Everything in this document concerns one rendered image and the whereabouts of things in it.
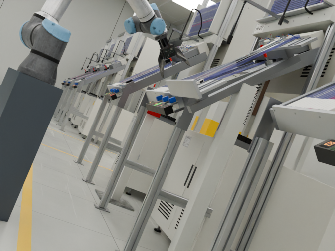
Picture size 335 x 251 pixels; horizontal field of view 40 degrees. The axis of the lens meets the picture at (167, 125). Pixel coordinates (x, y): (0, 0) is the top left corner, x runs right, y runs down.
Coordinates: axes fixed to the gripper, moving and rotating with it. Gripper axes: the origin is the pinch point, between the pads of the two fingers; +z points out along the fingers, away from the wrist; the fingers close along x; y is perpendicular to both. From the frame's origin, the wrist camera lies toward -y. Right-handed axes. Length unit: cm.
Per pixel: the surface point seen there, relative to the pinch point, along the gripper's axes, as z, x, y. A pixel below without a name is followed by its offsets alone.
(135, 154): 46, -41, -61
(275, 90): 36, 50, -22
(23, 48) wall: -83, -225, -818
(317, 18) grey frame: 2, 71, 15
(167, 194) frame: 40, -28, 46
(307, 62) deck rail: 17, 55, 25
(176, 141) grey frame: 21.5, -15.0, 42.6
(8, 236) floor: 19, -83, 75
